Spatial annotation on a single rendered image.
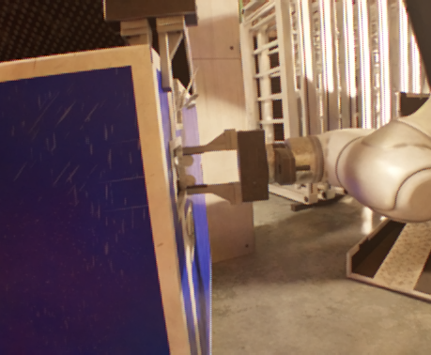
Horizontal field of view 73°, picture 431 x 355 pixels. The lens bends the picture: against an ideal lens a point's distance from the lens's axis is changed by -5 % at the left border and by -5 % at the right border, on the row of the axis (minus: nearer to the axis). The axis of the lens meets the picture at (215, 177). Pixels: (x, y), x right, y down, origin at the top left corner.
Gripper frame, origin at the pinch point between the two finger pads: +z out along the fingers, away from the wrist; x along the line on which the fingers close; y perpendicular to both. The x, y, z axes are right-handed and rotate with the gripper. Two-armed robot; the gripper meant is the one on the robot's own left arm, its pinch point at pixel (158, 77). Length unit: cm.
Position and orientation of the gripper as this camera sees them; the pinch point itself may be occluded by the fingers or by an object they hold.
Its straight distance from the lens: 46.5
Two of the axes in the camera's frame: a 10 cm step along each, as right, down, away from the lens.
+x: 10.0, -0.9, 0.0
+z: 0.9, 10.0, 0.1
